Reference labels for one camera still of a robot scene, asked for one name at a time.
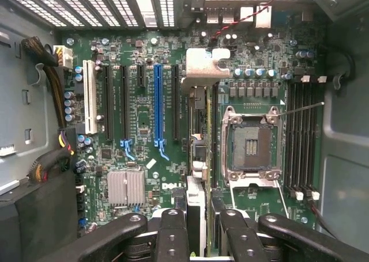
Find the black fan duct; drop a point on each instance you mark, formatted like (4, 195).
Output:
(37, 221)

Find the CPU socket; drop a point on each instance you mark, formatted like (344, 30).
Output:
(252, 144)

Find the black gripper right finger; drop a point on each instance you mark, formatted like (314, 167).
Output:
(239, 239)

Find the blue expansion slot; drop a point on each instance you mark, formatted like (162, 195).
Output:
(158, 100)

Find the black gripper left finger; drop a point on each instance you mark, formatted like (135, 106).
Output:
(173, 236)

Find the chipset heatsink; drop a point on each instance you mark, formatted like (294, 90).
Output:
(126, 188)

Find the thin locking lever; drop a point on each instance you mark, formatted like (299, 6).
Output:
(305, 109)

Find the white expansion slot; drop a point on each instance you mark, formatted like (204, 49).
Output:
(90, 98)

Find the short black expansion slot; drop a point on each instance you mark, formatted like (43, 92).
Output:
(141, 75)

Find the green motherboard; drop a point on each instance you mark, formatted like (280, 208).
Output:
(138, 106)

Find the open PC case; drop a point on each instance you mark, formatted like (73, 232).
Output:
(343, 100)

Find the black RAM slot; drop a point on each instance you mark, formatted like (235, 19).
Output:
(290, 135)
(298, 135)
(313, 135)
(306, 135)

